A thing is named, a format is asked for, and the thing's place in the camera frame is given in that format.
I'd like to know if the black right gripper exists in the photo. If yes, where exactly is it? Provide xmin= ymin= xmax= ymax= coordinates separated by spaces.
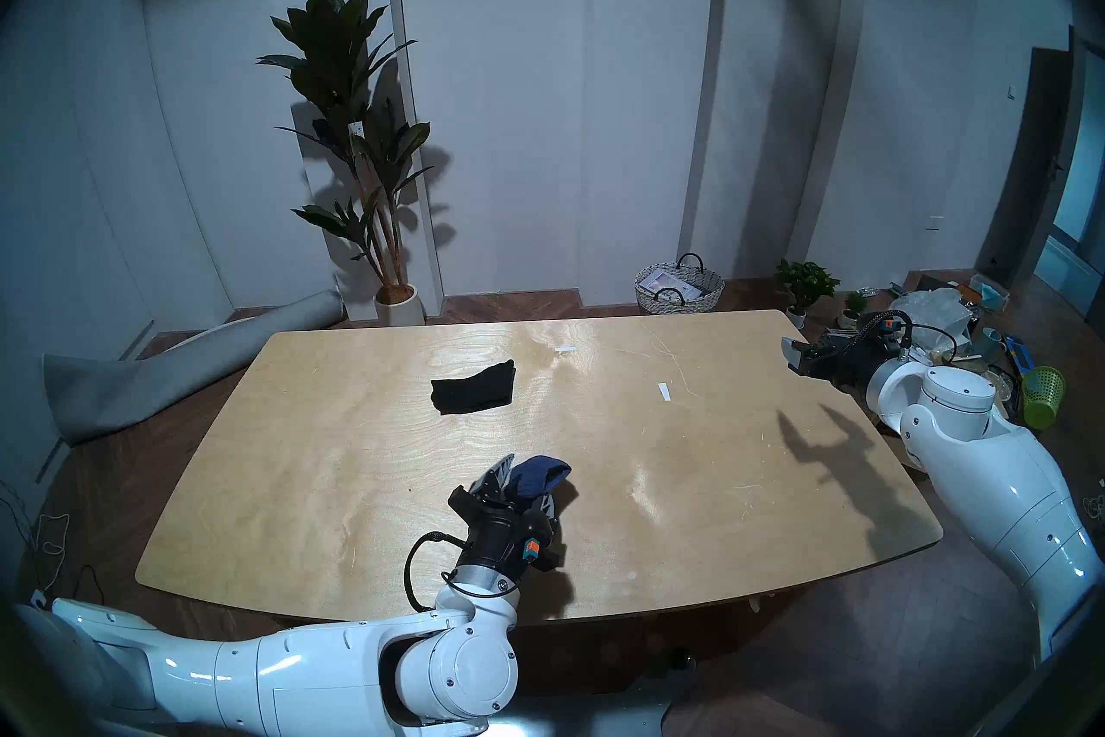
xmin=780 ymin=336 xmax=883 ymax=392

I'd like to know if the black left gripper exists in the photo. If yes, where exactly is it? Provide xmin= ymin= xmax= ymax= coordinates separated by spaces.
xmin=447 ymin=454 xmax=564 ymax=574

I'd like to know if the blue beige-striped ankle sock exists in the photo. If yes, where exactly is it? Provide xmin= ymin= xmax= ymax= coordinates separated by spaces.
xmin=508 ymin=455 xmax=572 ymax=501

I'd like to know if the black ankle sock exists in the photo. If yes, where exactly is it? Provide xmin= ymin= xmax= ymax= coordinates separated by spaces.
xmin=430 ymin=360 xmax=517 ymax=416

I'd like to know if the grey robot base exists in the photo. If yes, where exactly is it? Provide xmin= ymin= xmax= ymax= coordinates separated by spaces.
xmin=483 ymin=653 xmax=696 ymax=737

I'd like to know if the small bushy potted plant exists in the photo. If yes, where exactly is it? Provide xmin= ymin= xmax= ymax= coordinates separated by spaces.
xmin=774 ymin=259 xmax=840 ymax=329

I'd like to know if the magazine in basket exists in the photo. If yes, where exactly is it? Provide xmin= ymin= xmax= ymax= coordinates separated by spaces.
xmin=643 ymin=269 xmax=702 ymax=300

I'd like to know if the clear crumpled plastic bag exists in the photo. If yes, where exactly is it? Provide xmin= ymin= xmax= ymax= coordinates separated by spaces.
xmin=889 ymin=288 xmax=972 ymax=352

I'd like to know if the white plant pot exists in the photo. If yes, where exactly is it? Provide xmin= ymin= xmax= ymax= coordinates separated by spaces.
xmin=374 ymin=284 xmax=426 ymax=327

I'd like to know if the green plastic mesh basket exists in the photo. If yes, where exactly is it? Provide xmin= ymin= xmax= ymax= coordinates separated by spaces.
xmin=1021 ymin=366 xmax=1067 ymax=430

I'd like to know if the dark wooden door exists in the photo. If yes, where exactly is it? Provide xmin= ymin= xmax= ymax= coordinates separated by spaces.
xmin=980 ymin=49 xmax=1076 ymax=278

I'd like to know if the rolled grey carpet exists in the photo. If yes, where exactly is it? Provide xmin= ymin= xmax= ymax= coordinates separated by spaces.
xmin=41 ymin=288 xmax=344 ymax=447

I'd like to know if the tall dark-leaved plant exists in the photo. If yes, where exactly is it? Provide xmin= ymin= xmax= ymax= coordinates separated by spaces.
xmin=256 ymin=0 xmax=433 ymax=291

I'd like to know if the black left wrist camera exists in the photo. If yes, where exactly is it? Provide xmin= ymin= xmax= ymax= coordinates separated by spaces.
xmin=516 ymin=515 xmax=565 ymax=572

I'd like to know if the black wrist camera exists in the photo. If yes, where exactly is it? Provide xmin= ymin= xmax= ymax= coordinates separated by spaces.
xmin=857 ymin=310 xmax=913 ymax=354
xmin=516 ymin=515 xmax=565 ymax=572

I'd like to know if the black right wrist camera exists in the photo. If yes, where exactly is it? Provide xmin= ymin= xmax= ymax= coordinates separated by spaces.
xmin=857 ymin=310 xmax=913 ymax=354

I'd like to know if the wicker basket with handles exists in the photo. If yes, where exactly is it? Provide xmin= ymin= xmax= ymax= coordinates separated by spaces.
xmin=635 ymin=253 xmax=726 ymax=315

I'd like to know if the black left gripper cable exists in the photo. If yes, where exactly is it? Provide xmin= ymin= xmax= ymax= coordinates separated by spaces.
xmin=404 ymin=530 xmax=471 ymax=614

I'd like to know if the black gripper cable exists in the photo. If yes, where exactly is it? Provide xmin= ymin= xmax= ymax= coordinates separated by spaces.
xmin=906 ymin=321 xmax=959 ymax=361
xmin=404 ymin=530 xmax=471 ymax=614

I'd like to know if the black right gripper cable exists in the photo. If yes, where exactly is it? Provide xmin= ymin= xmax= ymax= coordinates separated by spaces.
xmin=906 ymin=321 xmax=959 ymax=361

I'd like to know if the white floor cable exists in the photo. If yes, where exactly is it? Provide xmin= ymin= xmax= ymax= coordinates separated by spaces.
xmin=30 ymin=511 xmax=70 ymax=572

